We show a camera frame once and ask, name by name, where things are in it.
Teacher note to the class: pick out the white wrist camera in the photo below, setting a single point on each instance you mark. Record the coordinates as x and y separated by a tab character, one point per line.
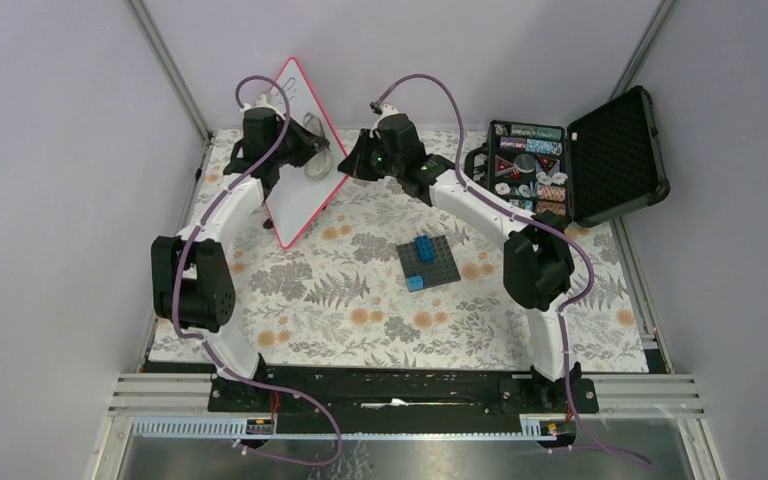
382	110
265	101

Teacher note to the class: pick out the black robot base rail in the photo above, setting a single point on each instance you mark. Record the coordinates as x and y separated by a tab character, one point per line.
320	400

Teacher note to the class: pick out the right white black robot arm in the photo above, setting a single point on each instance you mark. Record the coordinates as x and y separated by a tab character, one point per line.
537	260

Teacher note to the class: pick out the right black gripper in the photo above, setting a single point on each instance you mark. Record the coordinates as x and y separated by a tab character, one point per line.
354	163

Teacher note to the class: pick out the floral table mat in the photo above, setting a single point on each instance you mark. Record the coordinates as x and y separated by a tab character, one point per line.
339	295

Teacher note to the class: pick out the small light blue brick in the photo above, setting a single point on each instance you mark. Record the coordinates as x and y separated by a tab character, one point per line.
415	283

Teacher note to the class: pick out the dark grey brick baseplate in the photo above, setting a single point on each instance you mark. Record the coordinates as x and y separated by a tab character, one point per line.
442	271

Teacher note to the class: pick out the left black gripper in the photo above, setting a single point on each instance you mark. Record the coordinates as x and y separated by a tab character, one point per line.
308	144

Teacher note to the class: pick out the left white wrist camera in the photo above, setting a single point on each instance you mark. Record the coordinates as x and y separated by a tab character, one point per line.
265	101

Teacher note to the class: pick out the blue brick stack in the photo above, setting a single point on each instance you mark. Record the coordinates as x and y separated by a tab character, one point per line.
425	249

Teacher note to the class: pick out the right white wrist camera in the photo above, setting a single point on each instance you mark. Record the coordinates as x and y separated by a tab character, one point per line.
382	110

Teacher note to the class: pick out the red framed whiteboard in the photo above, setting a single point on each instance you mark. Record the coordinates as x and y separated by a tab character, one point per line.
298	199

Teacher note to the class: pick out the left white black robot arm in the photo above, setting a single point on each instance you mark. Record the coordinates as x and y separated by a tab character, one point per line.
192	285

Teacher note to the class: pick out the black poker chip case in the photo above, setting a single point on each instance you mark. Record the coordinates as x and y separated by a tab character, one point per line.
601	166

